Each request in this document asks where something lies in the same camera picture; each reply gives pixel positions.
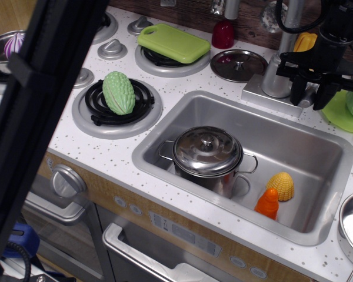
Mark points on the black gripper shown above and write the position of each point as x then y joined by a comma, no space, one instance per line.
324,63

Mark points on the silver faucet lever handle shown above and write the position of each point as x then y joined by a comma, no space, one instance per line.
309,95

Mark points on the light green plate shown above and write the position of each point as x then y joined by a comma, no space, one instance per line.
337,112

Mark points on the silver toy faucet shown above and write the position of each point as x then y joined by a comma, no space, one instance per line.
270,90

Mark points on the yellow toy pepper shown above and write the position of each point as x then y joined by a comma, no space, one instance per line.
305,42

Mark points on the silver sink basin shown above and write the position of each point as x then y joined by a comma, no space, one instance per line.
318,162

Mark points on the flat steel pot lid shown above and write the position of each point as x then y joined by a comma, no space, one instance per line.
237,65

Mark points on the yellow toy corn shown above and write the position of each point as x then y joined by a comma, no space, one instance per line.
283,183

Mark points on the dark red toy cup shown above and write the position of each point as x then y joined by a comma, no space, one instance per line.
223,35

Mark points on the steel pot with lid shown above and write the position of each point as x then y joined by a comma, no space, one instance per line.
210,157

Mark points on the orange toy carrot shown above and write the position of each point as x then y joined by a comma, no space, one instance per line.
268,204

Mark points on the green cutting board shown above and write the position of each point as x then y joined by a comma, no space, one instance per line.
173,43

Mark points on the back stove burner under board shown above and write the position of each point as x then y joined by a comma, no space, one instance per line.
161,66

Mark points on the silver stove knob back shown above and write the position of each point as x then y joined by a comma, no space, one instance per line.
135,27

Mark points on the silver stove knob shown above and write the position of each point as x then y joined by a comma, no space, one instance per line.
84,78
112,50
135,27

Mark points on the green toy bitter gourd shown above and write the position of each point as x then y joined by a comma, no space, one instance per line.
119,93

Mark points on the silver stove knob middle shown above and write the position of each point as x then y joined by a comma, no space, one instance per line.
112,50

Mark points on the far back black burner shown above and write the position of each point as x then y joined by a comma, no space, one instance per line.
108,27

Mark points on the front black stove burner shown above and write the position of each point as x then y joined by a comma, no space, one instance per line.
92,115

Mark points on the silver stove knob front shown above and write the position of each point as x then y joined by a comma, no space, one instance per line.
84,78

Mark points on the silver oven dial knob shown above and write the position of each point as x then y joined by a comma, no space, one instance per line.
65,182

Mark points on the purple white toy onion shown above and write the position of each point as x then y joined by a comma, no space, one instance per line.
14,44

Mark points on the blue object lower left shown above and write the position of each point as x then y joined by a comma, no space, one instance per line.
26,237

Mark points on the silver dishwasher door handle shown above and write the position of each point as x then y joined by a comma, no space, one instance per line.
182,272

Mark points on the silver oven door handle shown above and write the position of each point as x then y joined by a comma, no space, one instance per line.
67,212

